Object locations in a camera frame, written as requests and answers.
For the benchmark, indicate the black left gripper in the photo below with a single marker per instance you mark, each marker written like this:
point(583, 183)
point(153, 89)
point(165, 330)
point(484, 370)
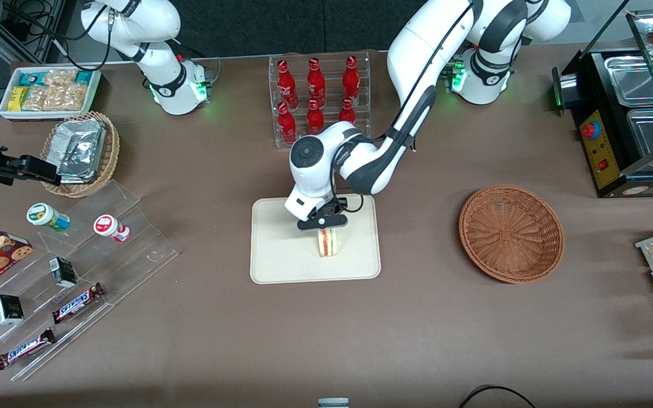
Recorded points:
point(338, 205)

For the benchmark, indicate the triangular sandwich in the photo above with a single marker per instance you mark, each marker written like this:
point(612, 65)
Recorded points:
point(327, 243)

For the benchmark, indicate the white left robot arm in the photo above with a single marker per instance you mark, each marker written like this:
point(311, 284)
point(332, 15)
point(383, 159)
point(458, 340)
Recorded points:
point(417, 51)

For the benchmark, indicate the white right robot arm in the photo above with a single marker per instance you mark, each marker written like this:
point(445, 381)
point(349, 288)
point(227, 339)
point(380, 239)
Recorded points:
point(159, 22)

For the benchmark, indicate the cream rectangular serving tray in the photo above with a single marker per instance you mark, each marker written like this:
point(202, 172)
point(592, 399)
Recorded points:
point(281, 255)

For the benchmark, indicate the light tan wicker basket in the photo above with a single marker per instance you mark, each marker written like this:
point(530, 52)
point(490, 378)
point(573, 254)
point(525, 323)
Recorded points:
point(110, 158)

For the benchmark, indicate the brown round wicker basket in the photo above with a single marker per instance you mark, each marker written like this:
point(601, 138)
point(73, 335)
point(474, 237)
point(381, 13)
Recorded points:
point(511, 235)

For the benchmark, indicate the silver foil pack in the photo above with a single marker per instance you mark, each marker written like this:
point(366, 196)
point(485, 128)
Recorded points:
point(74, 133)
point(80, 164)

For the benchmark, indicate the green lid white cup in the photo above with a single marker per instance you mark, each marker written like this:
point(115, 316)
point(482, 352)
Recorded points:
point(43, 215)

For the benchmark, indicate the white rectangular snack bin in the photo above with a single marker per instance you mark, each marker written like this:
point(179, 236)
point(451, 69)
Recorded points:
point(6, 113)

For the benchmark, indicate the yellow snack pack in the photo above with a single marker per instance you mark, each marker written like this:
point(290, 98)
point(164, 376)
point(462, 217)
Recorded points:
point(17, 98)

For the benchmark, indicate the clear bag of crackers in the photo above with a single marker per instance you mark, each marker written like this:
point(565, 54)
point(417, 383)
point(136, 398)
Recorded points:
point(57, 97)

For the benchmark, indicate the clear acrylic bottle rack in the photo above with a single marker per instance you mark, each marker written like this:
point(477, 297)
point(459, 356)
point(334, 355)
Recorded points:
point(304, 144)

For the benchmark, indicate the teal snack bar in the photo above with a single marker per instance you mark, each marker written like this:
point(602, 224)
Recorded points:
point(32, 79)

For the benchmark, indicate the red lid white cup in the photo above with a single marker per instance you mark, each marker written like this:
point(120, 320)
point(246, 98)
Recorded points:
point(108, 226)

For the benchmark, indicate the small clear cracker bag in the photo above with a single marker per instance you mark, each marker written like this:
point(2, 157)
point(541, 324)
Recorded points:
point(61, 76)

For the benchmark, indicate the red cola bottle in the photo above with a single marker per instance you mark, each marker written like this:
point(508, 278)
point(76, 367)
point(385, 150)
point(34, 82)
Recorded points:
point(285, 85)
point(287, 124)
point(315, 119)
point(316, 82)
point(347, 112)
point(351, 79)

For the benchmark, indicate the small black drink carton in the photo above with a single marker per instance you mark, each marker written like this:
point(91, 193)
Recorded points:
point(8, 309)
point(63, 272)

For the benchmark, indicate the clear acrylic stepped stand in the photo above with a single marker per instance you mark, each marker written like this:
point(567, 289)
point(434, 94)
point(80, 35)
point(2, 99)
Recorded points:
point(134, 249)

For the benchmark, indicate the brown Snickers bar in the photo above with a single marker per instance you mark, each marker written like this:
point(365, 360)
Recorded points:
point(25, 348)
point(77, 303)

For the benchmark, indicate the black food warmer cabinet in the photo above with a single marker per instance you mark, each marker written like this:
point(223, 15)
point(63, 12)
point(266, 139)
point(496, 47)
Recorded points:
point(604, 164)

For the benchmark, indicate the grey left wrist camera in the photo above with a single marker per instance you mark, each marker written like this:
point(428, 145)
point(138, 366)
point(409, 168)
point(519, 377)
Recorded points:
point(302, 207)

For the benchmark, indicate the dark equipment frame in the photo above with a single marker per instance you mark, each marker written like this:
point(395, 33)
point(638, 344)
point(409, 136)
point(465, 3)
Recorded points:
point(26, 22)

